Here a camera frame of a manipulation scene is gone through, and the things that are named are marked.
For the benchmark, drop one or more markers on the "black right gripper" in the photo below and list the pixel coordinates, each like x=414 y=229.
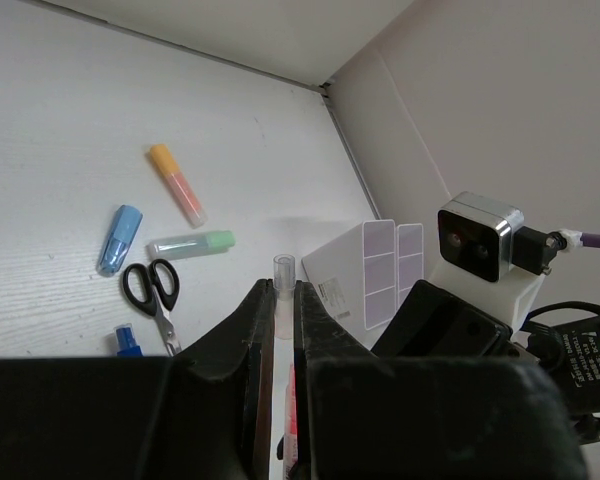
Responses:
x=432 y=322

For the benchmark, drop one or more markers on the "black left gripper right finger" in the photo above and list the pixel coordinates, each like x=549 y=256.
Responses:
x=361 y=416

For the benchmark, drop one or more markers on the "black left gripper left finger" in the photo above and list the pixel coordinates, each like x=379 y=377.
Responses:
x=204 y=413

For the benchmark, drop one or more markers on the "red translucent pen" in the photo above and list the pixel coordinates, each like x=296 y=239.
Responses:
x=289 y=443

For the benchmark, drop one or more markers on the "clear pen cap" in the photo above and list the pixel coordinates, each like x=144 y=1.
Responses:
x=284 y=282

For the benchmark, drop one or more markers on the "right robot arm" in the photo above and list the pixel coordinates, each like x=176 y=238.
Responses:
x=563 y=339

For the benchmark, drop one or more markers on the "white left organizer tray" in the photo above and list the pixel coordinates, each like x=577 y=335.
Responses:
x=355 y=278

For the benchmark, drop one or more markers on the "white organizer tray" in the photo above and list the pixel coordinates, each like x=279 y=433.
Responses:
x=355 y=278
x=409 y=258

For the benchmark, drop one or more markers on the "white right organizer tray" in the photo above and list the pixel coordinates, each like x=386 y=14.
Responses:
x=409 y=258

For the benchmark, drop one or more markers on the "clear blue spray bottle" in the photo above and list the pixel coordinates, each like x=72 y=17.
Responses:
x=127 y=346

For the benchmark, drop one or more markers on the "green highlighter marker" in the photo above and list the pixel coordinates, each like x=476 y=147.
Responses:
x=191 y=246

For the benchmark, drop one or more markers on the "orange highlighter marker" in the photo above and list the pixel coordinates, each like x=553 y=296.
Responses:
x=178 y=184

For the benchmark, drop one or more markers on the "blue translucent correction tape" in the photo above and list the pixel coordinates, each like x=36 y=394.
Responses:
x=123 y=229

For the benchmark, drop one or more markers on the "black handled scissors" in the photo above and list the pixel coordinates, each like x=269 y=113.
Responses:
x=158 y=303

